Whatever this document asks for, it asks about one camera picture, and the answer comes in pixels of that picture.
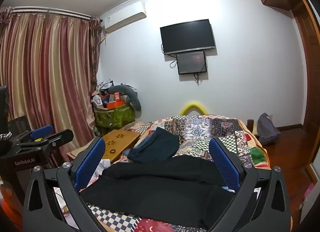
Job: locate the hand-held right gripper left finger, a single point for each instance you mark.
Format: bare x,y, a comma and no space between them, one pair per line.
91,162

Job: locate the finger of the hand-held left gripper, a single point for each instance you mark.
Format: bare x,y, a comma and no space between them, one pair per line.
61,137
41,132

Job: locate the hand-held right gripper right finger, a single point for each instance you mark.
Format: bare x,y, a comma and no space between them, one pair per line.
225,164

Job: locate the black pants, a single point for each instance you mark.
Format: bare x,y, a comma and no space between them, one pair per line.
162,187

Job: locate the person's orange sleeved left forearm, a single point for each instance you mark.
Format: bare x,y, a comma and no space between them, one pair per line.
8,202

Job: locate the white cloth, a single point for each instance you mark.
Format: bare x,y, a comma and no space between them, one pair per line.
102,165

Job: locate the beige side table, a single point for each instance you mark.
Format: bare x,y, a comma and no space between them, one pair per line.
76,153

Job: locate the black mesh chair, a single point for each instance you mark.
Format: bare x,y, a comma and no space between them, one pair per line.
21,123

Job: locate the wooden lap desk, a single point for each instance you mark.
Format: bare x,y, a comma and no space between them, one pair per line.
120,142

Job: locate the patchwork printed blanket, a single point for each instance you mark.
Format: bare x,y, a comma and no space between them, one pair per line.
197,132

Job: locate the green leaf-print storage box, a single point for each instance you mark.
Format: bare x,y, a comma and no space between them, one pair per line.
115,119

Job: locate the grey backpack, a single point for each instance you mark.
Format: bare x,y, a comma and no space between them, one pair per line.
267,130

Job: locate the blue denim garment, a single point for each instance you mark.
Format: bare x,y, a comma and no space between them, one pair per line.
145,142

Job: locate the striped pink beige curtain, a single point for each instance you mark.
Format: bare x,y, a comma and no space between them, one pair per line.
47,71

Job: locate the orange round box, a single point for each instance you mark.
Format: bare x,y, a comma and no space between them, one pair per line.
113,105

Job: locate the yellow foam tube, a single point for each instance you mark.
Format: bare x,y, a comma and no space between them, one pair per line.
193,104

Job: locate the dark teal garment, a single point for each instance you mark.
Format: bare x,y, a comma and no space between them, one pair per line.
157,145

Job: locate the grey plush pillow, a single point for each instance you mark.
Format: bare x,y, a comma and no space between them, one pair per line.
132,97

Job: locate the pink white item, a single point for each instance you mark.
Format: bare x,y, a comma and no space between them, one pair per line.
307,195

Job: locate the curtain rod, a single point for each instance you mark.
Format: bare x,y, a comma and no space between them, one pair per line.
50,12

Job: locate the white air conditioner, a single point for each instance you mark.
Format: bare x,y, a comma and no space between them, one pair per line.
122,16

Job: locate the small black wall monitor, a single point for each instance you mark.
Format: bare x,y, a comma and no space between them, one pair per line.
191,63

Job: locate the black wall television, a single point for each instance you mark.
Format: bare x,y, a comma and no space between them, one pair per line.
187,35

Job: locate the wooden door frame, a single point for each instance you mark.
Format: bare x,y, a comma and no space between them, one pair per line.
308,46

